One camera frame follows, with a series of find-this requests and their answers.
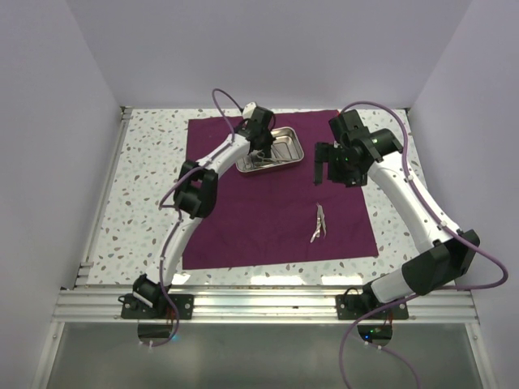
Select purple surgical cloth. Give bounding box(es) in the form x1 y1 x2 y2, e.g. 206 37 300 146
182 110 378 270

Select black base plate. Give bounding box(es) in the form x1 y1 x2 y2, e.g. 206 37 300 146
118 293 195 320
335 293 410 320

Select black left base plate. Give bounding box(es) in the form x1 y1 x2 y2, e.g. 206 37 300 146
118 293 195 320

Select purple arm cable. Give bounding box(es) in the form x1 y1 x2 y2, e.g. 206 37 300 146
338 100 510 389
137 88 247 349

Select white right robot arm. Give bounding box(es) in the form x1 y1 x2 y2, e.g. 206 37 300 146
314 110 480 318

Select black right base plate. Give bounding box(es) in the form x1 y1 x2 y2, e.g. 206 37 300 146
335 293 410 320

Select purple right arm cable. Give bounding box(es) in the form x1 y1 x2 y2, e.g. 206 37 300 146
338 100 510 389

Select steel surgical scissors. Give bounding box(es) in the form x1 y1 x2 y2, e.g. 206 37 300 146
245 152 285 169

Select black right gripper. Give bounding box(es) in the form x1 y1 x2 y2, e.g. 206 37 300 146
315 141 368 188

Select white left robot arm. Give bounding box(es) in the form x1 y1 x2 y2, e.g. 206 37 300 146
132 103 275 318

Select stainless steel instrument tray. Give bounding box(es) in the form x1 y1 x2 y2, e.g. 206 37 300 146
235 126 305 174

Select aluminium front frame rail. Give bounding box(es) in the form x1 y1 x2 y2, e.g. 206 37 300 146
51 286 478 324

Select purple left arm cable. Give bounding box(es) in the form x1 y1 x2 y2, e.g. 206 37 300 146
137 88 247 349

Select silver tweezers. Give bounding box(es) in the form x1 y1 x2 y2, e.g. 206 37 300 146
310 216 327 243
315 203 327 237

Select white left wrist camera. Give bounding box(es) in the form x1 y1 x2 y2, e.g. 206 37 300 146
242 102 257 119

